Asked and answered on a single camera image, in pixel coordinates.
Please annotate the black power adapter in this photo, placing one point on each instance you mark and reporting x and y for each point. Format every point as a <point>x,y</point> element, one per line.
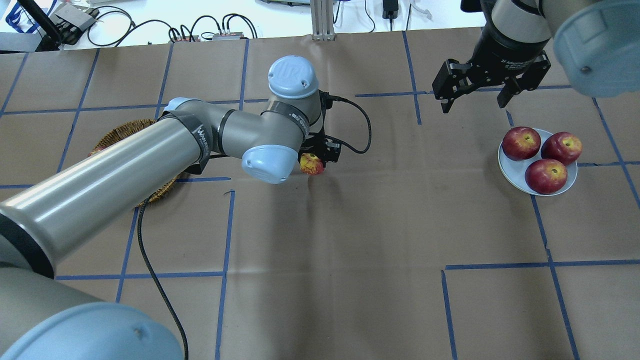
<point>390,9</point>

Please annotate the red apple on plate side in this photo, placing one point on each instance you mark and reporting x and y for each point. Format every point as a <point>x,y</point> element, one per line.
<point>563,147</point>

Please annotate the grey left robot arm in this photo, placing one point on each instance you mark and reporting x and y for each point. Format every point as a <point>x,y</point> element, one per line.
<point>43,319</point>

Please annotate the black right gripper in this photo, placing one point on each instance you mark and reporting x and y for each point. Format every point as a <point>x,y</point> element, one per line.
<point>501,50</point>

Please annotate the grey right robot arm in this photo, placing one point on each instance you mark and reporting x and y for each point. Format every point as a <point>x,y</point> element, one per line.
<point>596,42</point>

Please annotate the red yellow apple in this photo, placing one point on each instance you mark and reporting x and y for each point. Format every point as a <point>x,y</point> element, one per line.
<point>310,164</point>

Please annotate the grey box device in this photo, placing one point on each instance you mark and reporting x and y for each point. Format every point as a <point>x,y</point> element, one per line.
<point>68,17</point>

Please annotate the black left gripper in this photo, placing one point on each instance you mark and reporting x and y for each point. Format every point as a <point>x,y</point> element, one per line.
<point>320,150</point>

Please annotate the red apple on plate front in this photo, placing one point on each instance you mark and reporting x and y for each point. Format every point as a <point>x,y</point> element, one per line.
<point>546,176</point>

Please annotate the light blue plate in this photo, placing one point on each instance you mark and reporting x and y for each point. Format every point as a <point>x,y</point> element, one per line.
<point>514,171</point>

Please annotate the aluminium profile post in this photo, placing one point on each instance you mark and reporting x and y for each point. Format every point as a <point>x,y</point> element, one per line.
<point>322,20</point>

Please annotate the red apple on plate back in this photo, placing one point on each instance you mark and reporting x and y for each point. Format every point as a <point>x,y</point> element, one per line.
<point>521,143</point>

